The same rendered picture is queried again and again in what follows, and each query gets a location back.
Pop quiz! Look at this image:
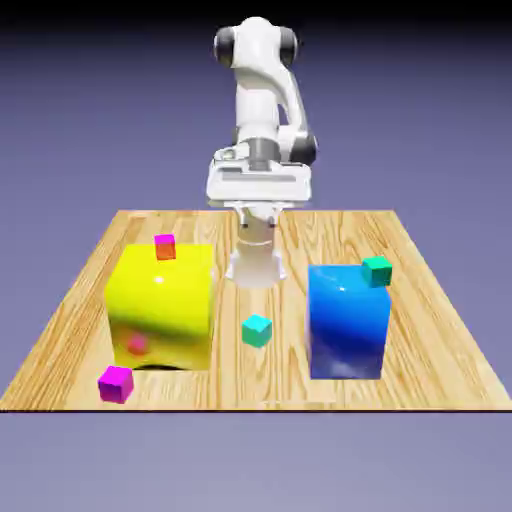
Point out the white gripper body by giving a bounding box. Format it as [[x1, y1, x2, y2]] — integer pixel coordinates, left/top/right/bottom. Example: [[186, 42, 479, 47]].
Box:
[[205, 158, 313, 210]]

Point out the small magenta cube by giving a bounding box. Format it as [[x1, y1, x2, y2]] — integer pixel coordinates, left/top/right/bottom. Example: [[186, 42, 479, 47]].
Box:
[[153, 233, 178, 262], [97, 364, 135, 405]]

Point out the large blue box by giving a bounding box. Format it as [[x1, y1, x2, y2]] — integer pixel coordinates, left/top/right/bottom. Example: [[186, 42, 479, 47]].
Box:
[[306, 263, 393, 381]]

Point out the small cyan cube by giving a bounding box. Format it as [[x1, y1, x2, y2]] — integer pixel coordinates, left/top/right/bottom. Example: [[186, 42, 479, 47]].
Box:
[[240, 313, 274, 350]]

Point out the small green cube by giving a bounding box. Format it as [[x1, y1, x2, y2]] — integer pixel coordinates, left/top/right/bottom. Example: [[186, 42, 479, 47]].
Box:
[[361, 255, 394, 289]]

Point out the large yellow box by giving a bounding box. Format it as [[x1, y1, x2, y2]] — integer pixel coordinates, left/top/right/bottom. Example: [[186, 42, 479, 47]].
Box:
[[104, 242, 216, 373]]

